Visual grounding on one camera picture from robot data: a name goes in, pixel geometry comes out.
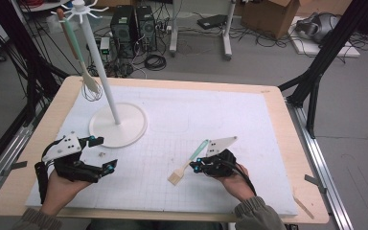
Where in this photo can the black flat device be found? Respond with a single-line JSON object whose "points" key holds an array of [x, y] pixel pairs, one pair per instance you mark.
{"points": [[212, 21]]}

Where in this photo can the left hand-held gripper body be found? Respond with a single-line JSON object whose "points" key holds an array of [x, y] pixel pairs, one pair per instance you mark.
{"points": [[73, 167]]}

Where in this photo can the person's left hand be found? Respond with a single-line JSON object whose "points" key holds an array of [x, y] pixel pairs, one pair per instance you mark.
{"points": [[60, 195]]}

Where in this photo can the grey padded headset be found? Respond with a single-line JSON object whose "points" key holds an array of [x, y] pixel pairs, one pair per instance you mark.
{"points": [[319, 27]]}

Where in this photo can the black computer tower round fan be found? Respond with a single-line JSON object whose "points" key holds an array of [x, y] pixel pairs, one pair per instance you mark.
{"points": [[147, 28]]}

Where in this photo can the white metal stand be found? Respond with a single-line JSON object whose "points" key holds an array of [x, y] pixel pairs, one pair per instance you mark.
{"points": [[173, 32]]}

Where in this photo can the grey metal bracket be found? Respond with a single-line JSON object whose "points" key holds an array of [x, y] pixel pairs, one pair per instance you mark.
{"points": [[314, 182], [14, 166]]}

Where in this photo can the black computer tower green label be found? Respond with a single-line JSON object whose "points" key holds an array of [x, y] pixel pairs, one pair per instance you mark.
{"points": [[123, 35]]}

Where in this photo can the white rack stand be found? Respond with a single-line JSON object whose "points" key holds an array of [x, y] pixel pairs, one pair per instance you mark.
{"points": [[108, 92]]}

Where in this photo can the white flat board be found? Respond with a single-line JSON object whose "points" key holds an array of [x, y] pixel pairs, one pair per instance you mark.
{"points": [[326, 49]]}

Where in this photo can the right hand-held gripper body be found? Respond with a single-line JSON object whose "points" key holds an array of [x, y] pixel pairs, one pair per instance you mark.
{"points": [[218, 164]]}

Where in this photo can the black metal frame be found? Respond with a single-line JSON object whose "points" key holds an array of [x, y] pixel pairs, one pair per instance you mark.
{"points": [[333, 41], [11, 22]]}

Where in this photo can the aluminium rail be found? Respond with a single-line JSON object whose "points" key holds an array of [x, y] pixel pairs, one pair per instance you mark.
{"points": [[11, 148], [313, 150]]}

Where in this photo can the tan tape strip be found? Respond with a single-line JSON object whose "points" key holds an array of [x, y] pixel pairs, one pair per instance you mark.
{"points": [[303, 207]]}

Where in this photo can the cardboard box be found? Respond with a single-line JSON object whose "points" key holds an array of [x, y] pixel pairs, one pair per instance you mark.
{"points": [[268, 16]]}

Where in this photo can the white foam mat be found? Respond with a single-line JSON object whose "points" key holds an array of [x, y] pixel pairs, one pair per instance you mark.
{"points": [[230, 121]]}

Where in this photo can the person's right hand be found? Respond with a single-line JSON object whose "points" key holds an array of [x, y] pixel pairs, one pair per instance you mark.
{"points": [[236, 187]]}

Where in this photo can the small white power box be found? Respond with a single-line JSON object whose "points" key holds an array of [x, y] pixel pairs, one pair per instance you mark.
{"points": [[104, 46]]}

